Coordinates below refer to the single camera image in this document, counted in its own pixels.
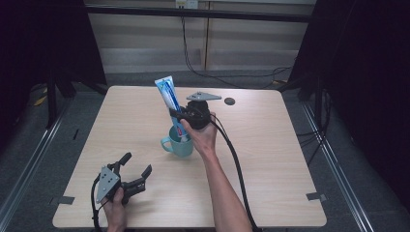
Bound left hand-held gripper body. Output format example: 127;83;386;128
96;162;146;205

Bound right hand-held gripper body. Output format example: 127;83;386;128
185;91;222;131

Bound white and blue toothpaste tube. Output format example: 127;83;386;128
154;75;191;143

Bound teal cup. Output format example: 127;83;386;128
160;125;195;159

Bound person's right hand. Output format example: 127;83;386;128
180;112;219;160

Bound person's left hand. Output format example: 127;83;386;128
101;188;128;232

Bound grey tape strip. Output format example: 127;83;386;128
49;195;75;206
306;191;327;202

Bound black metal stand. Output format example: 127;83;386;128
296;73;327;130
44;69;78;130

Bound black horizontal bar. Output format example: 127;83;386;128
85;4;315;23

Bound yellow floor tape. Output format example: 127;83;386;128
33;86;49;107

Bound dark curtain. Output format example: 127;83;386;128
0;0;108;143
285;0;410;202

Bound left hand-held gripper black cable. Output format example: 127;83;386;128
90;175;106;232

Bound hand-held gripper black cable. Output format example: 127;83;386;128
209;114;263;232
90;175;106;232

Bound black wall cable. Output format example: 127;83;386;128
179;8;294;90

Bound right hand-held gripper black cable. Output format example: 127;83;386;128
209;114;263;232

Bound metal floor rail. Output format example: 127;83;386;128
301;101;375;232
0;96;72;224

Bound white wall outlet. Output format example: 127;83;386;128
175;0;199;10

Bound black floor cables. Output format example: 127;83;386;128
296;90;334;167

